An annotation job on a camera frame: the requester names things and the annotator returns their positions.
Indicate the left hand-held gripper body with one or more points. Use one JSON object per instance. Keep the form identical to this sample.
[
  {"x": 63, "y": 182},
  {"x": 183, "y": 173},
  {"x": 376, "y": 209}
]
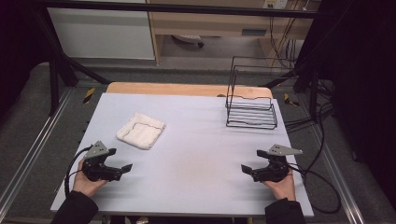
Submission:
[{"x": 95, "y": 151}]

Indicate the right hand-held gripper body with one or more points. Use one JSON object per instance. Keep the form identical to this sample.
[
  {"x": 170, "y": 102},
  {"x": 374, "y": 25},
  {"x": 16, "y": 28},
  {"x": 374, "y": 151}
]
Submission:
[{"x": 274, "y": 169}]

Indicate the person's right hand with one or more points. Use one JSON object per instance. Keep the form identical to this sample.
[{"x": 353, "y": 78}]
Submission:
[{"x": 284, "y": 189}]

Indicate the person's left hand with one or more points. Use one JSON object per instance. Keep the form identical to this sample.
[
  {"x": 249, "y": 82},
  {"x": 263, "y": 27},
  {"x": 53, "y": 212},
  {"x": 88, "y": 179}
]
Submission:
[{"x": 83, "y": 185}]

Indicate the white folded towel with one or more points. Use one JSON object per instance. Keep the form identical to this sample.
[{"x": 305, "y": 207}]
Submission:
[{"x": 141, "y": 131}]

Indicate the pale blue table mat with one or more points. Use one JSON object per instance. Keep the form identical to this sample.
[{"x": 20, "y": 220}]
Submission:
[{"x": 193, "y": 155}]

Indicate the black metal stand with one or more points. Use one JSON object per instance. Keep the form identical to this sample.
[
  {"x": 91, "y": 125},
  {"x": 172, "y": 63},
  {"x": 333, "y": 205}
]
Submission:
[
  {"x": 306, "y": 84},
  {"x": 56, "y": 71}
]

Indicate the wooden table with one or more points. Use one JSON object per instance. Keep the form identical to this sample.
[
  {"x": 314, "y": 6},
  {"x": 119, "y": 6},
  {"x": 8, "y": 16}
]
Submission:
[{"x": 174, "y": 89}]

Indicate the white cabinet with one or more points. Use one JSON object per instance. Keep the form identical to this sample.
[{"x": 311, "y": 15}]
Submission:
[{"x": 102, "y": 34}]

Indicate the black curtain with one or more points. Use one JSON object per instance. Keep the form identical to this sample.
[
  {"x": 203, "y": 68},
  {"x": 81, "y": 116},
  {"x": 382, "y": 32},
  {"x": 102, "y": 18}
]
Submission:
[
  {"x": 18, "y": 46},
  {"x": 358, "y": 77}
]

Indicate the light wooden desk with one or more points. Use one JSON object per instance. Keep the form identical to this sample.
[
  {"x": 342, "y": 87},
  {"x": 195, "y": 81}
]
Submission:
[{"x": 218, "y": 26}]

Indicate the white chair base with caster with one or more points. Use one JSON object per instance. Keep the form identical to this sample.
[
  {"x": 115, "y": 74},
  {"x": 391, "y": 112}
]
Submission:
[{"x": 188, "y": 39}]

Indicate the white power strip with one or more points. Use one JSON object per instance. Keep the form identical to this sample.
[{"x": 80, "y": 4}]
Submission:
[{"x": 275, "y": 3}]

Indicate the aluminium floor rail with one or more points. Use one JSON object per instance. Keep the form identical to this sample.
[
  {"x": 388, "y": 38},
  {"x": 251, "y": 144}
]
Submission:
[
  {"x": 31, "y": 149},
  {"x": 339, "y": 177}
]

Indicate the black metal frame bar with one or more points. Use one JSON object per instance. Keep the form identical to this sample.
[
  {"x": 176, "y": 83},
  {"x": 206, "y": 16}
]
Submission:
[{"x": 186, "y": 8}]

